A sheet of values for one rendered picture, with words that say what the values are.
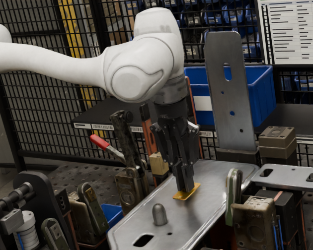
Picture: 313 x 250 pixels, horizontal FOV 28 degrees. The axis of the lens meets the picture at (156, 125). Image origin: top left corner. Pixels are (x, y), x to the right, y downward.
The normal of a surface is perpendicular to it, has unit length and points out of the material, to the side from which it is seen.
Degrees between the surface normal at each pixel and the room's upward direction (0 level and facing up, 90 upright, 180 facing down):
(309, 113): 0
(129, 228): 0
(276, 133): 0
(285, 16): 90
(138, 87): 89
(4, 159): 93
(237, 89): 90
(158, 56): 59
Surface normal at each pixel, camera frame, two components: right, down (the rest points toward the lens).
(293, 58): -0.53, 0.40
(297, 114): -0.18, -0.92
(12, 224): 0.83, 0.05
